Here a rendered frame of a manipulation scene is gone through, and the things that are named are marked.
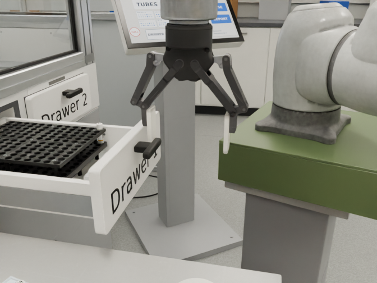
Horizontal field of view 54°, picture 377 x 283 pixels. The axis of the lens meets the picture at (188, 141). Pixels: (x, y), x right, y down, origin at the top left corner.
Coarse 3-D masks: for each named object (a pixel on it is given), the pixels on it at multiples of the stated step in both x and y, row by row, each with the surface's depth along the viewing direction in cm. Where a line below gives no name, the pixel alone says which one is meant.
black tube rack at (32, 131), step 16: (0, 128) 75; (16, 128) 76; (32, 128) 75; (48, 128) 75; (64, 128) 75; (80, 128) 75; (0, 144) 67; (16, 144) 68; (32, 144) 67; (48, 144) 68; (64, 144) 67; (96, 144) 75; (0, 160) 62; (16, 160) 62; (32, 160) 61; (48, 160) 61; (80, 160) 68; (64, 176) 62
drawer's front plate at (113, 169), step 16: (144, 128) 69; (128, 144) 61; (112, 160) 55; (128, 160) 62; (96, 176) 51; (112, 176) 56; (128, 176) 63; (144, 176) 71; (96, 192) 52; (96, 208) 54; (96, 224) 55; (112, 224) 57
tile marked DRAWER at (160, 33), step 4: (148, 32) 143; (152, 32) 144; (156, 32) 144; (160, 32) 145; (164, 32) 145; (148, 36) 142; (152, 36) 143; (156, 36) 143; (160, 36) 144; (164, 36) 145
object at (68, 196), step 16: (112, 128) 78; (128, 128) 77; (112, 144) 79; (96, 160) 76; (0, 176) 58; (16, 176) 57; (32, 176) 57; (48, 176) 57; (80, 176) 69; (0, 192) 59; (16, 192) 58; (32, 192) 57; (48, 192) 57; (64, 192) 56; (80, 192) 55; (32, 208) 58; (48, 208) 58; (64, 208) 57; (80, 208) 56
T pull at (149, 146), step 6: (156, 138) 67; (138, 144) 64; (144, 144) 64; (150, 144) 64; (156, 144) 64; (138, 150) 64; (144, 150) 63; (150, 150) 62; (144, 156) 61; (150, 156) 62
